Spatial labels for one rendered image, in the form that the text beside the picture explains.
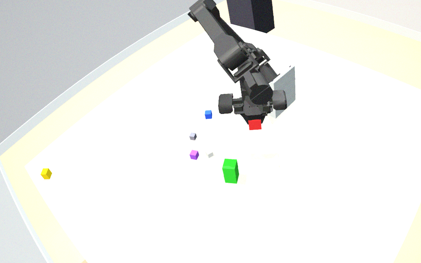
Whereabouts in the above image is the purple cube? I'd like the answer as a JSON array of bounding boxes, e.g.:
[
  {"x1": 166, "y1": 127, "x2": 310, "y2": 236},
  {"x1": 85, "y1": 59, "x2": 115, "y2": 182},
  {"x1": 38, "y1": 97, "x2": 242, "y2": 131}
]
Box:
[{"x1": 189, "y1": 150, "x2": 199, "y2": 160}]

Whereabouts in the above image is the blue block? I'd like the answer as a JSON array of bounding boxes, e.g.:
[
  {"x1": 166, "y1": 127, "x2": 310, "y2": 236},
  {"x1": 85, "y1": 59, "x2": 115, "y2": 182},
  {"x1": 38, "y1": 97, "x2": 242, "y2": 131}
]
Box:
[{"x1": 205, "y1": 110, "x2": 212, "y2": 119}]

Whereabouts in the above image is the red block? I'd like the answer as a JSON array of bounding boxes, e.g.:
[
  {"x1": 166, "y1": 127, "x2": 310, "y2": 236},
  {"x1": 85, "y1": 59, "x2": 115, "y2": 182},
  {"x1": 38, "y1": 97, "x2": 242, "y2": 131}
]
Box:
[{"x1": 248, "y1": 119, "x2": 262, "y2": 130}]

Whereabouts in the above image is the yellow cube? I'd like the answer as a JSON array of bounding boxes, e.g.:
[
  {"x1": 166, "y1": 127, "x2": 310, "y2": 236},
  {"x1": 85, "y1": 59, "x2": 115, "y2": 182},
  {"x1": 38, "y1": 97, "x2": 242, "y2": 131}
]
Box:
[{"x1": 41, "y1": 168, "x2": 52, "y2": 179}]

